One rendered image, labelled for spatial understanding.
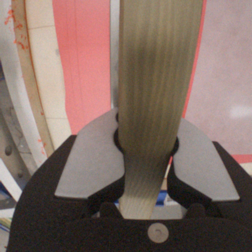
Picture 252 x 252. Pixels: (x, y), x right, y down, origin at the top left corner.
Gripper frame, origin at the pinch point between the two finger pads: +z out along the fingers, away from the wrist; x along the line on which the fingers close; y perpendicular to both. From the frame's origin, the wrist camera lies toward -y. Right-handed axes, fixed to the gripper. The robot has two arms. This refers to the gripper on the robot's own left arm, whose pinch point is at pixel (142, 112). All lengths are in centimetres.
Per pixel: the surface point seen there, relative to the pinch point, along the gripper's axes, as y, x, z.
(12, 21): -8.8, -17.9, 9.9
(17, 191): 24.4, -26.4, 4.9
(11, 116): 66, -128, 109
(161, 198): 27.5, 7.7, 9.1
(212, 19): -9.4, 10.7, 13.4
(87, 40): -5.0, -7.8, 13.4
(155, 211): 240, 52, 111
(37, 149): 14.6, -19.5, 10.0
